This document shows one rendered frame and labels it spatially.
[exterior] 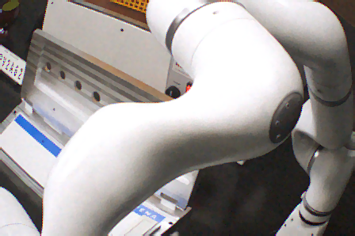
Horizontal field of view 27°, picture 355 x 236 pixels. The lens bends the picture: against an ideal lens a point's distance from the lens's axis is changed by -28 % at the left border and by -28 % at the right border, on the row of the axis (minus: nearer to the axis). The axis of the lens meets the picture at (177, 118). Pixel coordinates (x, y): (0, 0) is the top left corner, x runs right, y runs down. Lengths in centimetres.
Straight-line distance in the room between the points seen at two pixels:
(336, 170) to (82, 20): 77
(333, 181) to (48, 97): 68
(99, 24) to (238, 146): 95
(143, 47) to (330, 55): 81
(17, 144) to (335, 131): 79
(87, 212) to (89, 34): 93
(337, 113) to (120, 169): 33
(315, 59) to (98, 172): 28
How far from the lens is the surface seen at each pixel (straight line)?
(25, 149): 171
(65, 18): 186
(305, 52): 99
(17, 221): 101
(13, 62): 189
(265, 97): 86
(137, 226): 159
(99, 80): 163
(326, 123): 114
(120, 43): 179
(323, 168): 130
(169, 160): 91
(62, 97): 171
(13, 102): 185
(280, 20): 98
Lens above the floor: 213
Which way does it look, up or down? 42 degrees down
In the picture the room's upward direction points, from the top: 10 degrees clockwise
